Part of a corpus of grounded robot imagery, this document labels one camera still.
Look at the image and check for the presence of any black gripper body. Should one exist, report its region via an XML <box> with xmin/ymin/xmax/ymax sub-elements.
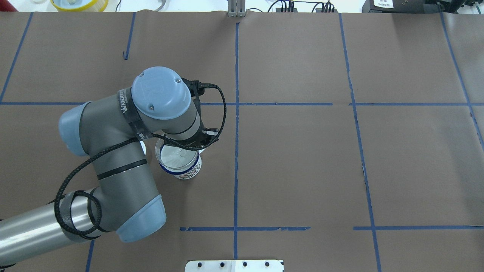
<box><xmin>181</xmin><ymin>78</ymin><xmax>219</xmax><ymax>148</ymax></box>

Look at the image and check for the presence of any white enamel cup blue rim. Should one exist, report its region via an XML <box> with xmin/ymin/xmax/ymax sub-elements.
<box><xmin>155</xmin><ymin>139</ymin><xmax>202</xmax><ymax>180</ymax></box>

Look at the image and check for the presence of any clear plastic funnel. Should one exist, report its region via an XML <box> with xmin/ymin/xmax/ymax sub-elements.
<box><xmin>155</xmin><ymin>139</ymin><xmax>200</xmax><ymax>173</ymax></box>

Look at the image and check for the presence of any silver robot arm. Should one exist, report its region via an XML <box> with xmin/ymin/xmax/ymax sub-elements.
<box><xmin>0</xmin><ymin>66</ymin><xmax>226</xmax><ymax>269</ymax></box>

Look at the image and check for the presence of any yellow tape roll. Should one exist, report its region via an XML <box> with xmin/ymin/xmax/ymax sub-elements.
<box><xmin>50</xmin><ymin>0</ymin><xmax>109</xmax><ymax>12</ymax></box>

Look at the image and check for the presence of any black desktop box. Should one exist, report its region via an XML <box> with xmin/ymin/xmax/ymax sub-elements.
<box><xmin>361</xmin><ymin>0</ymin><xmax>441</xmax><ymax>14</ymax></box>

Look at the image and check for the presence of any white camera post base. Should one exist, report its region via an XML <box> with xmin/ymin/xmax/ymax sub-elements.
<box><xmin>185</xmin><ymin>260</ymin><xmax>285</xmax><ymax>272</ymax></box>

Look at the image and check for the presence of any aluminium frame post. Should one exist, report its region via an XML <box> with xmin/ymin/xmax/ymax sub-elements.
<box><xmin>228</xmin><ymin>0</ymin><xmax>247</xmax><ymax>18</ymax></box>

